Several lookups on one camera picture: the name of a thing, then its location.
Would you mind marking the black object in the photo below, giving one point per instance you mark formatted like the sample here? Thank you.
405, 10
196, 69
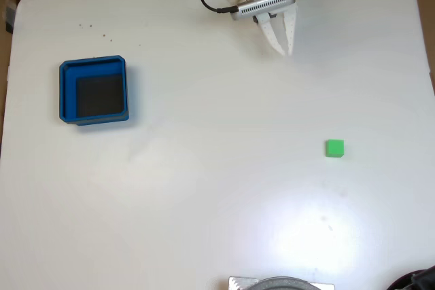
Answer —
421, 281

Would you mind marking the grey round object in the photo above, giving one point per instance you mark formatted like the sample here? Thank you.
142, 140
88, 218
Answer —
285, 285

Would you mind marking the green cube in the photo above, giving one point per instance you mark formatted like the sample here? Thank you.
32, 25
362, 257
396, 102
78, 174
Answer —
334, 148

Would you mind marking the silver camera box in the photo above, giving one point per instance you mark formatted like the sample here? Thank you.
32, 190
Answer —
265, 4

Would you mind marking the silver crinkled plate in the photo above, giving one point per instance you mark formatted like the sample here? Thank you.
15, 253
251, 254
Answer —
239, 284

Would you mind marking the blue square box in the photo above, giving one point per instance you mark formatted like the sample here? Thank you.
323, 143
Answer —
66, 93

